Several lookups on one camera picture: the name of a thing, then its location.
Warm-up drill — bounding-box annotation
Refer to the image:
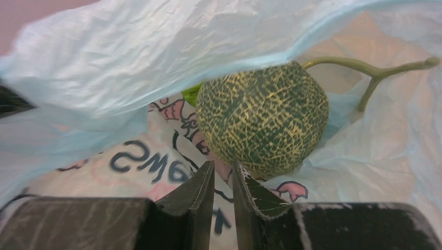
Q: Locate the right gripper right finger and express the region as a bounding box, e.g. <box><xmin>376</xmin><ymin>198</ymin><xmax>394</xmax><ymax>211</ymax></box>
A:
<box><xmin>233</xmin><ymin>165</ymin><xmax>441</xmax><ymax>249</ymax></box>

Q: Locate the blue printed plastic bag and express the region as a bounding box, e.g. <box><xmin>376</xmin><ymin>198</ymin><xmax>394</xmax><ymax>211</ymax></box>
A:
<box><xmin>1</xmin><ymin>1</ymin><xmax>441</xmax><ymax>236</ymax></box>

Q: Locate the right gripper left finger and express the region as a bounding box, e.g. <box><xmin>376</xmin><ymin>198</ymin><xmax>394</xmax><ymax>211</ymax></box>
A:
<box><xmin>1</xmin><ymin>161</ymin><xmax>215</xmax><ymax>249</ymax></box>

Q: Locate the bumpy light green fruit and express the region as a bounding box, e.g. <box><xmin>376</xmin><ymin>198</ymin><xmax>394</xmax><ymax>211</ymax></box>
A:
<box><xmin>181</xmin><ymin>83</ymin><xmax>202</xmax><ymax>107</ymax></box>

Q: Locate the dark green fake broccoli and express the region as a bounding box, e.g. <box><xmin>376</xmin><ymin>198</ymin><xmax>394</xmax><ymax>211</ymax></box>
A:
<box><xmin>195</xmin><ymin>56</ymin><xmax>440</xmax><ymax>180</ymax></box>

